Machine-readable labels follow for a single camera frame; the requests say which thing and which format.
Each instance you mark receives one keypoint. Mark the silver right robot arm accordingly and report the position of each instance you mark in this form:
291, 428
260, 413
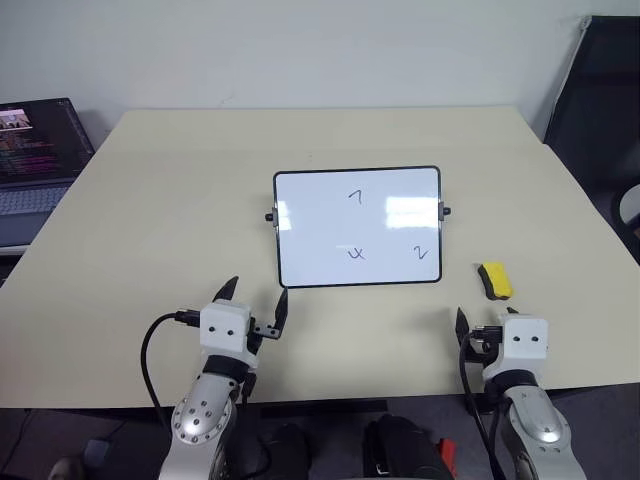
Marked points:
537, 425

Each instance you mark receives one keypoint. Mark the large dark panel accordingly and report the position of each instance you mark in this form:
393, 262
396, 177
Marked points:
600, 100

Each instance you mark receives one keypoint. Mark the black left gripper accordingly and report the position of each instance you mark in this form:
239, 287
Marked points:
260, 331

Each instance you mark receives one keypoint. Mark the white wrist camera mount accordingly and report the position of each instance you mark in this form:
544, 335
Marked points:
223, 322
525, 340

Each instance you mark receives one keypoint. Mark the open grey laptop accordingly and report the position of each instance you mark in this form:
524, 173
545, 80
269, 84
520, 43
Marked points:
35, 150

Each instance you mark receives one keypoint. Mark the yellow and black eraser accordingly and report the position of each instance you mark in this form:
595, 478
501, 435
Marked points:
496, 278

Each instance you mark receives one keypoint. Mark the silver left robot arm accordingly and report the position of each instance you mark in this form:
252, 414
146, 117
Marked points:
202, 415

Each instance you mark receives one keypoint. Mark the dark rounded shape with red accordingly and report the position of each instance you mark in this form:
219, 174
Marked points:
400, 450

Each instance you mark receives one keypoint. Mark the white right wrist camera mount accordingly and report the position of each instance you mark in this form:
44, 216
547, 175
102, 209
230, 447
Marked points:
525, 340

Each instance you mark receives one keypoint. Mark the black-framed tabletop whiteboard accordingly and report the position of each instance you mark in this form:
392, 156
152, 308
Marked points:
320, 225

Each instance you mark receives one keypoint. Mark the grey floor pedal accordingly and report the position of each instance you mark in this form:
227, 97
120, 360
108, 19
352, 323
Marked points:
96, 450

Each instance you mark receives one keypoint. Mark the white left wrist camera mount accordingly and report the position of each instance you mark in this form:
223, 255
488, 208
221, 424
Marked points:
223, 322

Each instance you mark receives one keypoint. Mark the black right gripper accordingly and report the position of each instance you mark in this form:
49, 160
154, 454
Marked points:
477, 354

